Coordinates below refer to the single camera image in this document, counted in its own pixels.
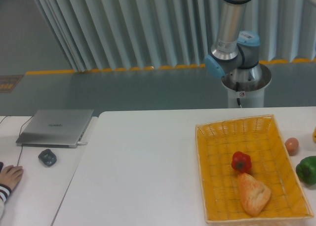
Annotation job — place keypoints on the person's hand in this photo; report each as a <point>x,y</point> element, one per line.
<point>11,175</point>

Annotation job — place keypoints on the yellow bell pepper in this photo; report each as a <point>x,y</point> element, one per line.
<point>314,135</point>

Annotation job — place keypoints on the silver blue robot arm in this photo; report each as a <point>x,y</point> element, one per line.
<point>229,35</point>

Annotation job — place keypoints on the striped sleeve forearm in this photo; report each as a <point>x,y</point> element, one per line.
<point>4,193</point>

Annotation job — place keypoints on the yellow woven basket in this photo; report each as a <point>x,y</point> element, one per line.
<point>260,138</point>

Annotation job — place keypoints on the red bell pepper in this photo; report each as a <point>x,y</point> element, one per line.
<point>241,162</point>

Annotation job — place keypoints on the green bell pepper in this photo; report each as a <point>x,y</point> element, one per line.
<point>306,170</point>

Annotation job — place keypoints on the black computer mouse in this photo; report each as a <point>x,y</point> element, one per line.
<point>1,166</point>

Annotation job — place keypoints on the dark grey small device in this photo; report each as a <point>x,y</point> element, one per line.
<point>47,157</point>

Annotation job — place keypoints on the silver laptop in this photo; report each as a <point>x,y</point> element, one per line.
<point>56,128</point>

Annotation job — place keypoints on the white folding curtain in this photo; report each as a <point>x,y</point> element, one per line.
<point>114,34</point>

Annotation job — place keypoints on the triangular bread piece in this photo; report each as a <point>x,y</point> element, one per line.
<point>254,194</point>

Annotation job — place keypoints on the brown egg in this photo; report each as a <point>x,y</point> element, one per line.
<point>292,145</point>

